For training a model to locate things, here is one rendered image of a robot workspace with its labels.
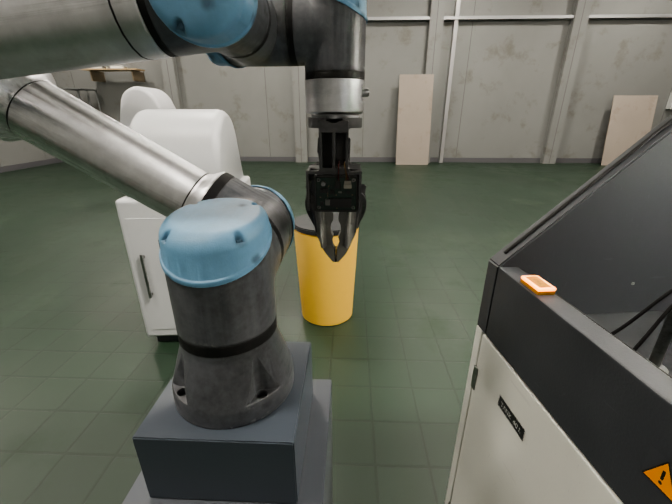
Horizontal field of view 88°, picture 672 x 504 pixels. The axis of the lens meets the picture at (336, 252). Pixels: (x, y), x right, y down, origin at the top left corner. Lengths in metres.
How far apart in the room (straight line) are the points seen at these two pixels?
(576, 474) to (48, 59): 0.79
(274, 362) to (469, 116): 9.46
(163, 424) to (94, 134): 0.37
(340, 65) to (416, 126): 8.63
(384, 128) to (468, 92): 2.13
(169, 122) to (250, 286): 1.69
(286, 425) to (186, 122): 1.72
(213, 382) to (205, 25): 0.34
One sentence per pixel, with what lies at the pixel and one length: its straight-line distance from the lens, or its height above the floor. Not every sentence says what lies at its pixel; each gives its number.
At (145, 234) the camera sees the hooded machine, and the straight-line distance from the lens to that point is 1.96.
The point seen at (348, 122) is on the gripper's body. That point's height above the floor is 1.22.
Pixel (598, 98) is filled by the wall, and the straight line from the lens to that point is 11.01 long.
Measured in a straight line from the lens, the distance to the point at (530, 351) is 0.69.
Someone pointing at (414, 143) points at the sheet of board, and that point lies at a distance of 9.04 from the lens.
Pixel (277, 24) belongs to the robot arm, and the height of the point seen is 1.32.
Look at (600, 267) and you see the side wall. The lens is 0.88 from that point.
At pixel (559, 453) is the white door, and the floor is 0.75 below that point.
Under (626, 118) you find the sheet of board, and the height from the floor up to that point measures 1.06.
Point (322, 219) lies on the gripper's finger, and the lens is 0.50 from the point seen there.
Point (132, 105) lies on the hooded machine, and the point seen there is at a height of 1.30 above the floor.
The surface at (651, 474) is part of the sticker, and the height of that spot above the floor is 0.86.
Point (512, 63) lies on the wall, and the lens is 10.07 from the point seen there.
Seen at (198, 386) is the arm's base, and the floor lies 0.95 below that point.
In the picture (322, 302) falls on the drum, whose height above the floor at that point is 0.17.
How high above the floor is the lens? 1.23
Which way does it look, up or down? 22 degrees down
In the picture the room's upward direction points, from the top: straight up
